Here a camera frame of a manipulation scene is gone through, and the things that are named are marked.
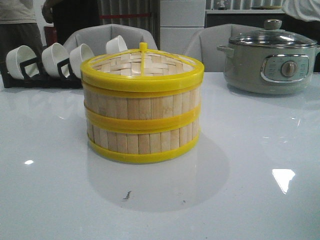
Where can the bamboo steamer basket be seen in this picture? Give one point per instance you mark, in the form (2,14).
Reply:
(141,112)
(143,148)

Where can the woven bamboo steamer lid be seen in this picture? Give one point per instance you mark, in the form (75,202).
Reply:
(142,70)

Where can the right grey chair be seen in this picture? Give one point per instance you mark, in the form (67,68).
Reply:
(203,44)

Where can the white bowl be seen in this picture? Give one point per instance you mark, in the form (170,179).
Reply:
(116,45)
(17,56)
(79,55)
(51,56)

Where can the white cabinet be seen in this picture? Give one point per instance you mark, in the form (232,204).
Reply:
(179,20)

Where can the grey-green electric cooking pot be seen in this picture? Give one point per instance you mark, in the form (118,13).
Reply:
(269,70)

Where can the black dish rack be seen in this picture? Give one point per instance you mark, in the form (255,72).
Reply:
(66,79)

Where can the glass pot lid with knob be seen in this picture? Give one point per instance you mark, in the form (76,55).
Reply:
(273,36)

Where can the red fire extinguisher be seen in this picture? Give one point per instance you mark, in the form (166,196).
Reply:
(50,34)

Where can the grey shelf counter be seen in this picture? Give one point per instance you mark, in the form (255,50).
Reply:
(247,17)

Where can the person in black clothes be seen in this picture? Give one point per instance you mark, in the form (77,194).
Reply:
(69,16)

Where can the person in beige shirt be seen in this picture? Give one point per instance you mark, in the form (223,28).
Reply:
(18,26)

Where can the person in white shirt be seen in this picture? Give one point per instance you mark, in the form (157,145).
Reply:
(304,10)

